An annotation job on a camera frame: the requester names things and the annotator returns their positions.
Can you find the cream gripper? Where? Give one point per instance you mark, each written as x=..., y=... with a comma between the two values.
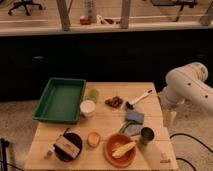
x=169, y=117

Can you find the dark red grape bunch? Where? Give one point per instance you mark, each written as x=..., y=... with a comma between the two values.
x=114, y=102

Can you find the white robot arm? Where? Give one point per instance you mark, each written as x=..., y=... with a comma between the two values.
x=185, y=83

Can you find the green plastic tray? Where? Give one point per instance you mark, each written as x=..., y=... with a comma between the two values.
x=60, y=101

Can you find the metal cup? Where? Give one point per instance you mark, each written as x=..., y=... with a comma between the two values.
x=147, y=135

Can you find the grey cloth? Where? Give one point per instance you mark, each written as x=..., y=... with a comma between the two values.
x=133, y=130

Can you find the green vegetable stem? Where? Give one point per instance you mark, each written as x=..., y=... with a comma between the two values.
x=122, y=129

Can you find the yellow corn cob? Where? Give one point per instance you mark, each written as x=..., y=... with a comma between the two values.
x=119, y=152

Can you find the orange bowl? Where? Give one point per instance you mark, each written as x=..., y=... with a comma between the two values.
x=111, y=144

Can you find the green cup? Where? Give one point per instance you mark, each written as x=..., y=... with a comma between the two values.
x=93, y=94

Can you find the orange fruit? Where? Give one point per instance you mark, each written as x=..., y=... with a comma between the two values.
x=93, y=139

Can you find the white cup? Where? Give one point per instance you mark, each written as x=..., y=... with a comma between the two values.
x=87, y=107

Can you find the black bowl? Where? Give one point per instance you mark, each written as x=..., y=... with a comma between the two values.
x=75, y=139

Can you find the wooden block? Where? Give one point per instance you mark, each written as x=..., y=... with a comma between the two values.
x=67, y=146

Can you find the red object on shelf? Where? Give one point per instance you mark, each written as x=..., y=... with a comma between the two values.
x=85, y=21

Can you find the office chair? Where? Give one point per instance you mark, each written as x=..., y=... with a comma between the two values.
x=25, y=4

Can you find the white handled brush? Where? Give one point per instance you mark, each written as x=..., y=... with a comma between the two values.
x=130, y=104

